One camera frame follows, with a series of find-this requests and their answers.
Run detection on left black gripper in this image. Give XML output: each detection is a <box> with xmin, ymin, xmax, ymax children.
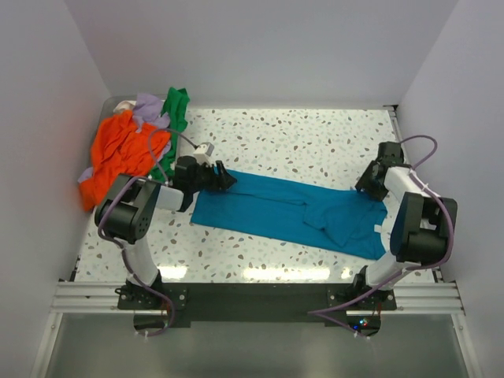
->
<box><xmin>189</xmin><ymin>160</ymin><xmax>236</xmax><ymax>193</ymax></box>

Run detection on blue t shirt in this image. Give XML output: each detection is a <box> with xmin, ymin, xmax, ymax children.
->
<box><xmin>191</xmin><ymin>171</ymin><xmax>387</xmax><ymax>260</ymax></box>

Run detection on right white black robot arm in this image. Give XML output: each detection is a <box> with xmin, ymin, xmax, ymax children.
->
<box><xmin>350</xmin><ymin>142</ymin><xmax>458</xmax><ymax>309</ymax></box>

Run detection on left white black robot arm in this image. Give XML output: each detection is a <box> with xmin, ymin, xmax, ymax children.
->
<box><xmin>94</xmin><ymin>156</ymin><xmax>237</xmax><ymax>309</ymax></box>

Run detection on green t shirt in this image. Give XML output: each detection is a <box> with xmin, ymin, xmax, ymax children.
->
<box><xmin>147</xmin><ymin>87</ymin><xmax>190</xmax><ymax>183</ymax></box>

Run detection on lilac t shirt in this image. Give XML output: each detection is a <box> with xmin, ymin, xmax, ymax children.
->
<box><xmin>77</xmin><ymin>92</ymin><xmax>172</xmax><ymax>184</ymax></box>

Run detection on orange t shirt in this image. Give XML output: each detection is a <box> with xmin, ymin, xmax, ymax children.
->
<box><xmin>78</xmin><ymin>110</ymin><xmax>171</xmax><ymax>211</ymax></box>

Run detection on pale pink t shirt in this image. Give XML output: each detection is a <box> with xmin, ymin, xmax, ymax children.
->
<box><xmin>113</xmin><ymin>100</ymin><xmax>136</xmax><ymax>114</ymax></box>

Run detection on clear plastic bin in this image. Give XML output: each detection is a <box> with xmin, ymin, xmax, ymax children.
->
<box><xmin>96</xmin><ymin>94</ymin><xmax>186</xmax><ymax>198</ymax></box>

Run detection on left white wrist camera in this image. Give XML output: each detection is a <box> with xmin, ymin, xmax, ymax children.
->
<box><xmin>193</xmin><ymin>142</ymin><xmax>214</xmax><ymax>165</ymax></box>

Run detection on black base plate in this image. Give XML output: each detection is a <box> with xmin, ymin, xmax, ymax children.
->
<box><xmin>117</xmin><ymin>281</ymin><xmax>395</xmax><ymax>330</ymax></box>

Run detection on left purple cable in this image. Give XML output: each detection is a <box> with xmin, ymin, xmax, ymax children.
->
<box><xmin>96</xmin><ymin>128</ymin><xmax>198</xmax><ymax>336</ymax></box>

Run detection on purple cable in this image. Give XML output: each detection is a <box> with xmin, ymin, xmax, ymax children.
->
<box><xmin>307</xmin><ymin>135</ymin><xmax>456</xmax><ymax>330</ymax></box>
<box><xmin>96</xmin><ymin>128</ymin><xmax>198</xmax><ymax>336</ymax></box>

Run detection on aluminium frame rail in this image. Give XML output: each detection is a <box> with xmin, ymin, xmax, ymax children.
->
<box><xmin>50</xmin><ymin>282</ymin><xmax>465</xmax><ymax>315</ymax></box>

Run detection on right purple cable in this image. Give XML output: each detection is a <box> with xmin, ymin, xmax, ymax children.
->
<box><xmin>307</xmin><ymin>135</ymin><xmax>456</xmax><ymax>330</ymax></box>

